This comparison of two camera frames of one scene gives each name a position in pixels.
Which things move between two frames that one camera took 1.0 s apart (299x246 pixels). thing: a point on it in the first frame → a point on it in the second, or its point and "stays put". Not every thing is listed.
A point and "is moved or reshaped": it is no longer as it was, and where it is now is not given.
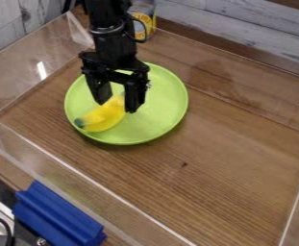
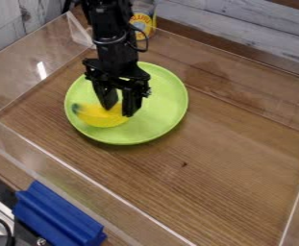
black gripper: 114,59 stays put
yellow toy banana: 105,115 is moved or reshaped
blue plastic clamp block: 53,215 stays put
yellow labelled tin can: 144,10 stays put
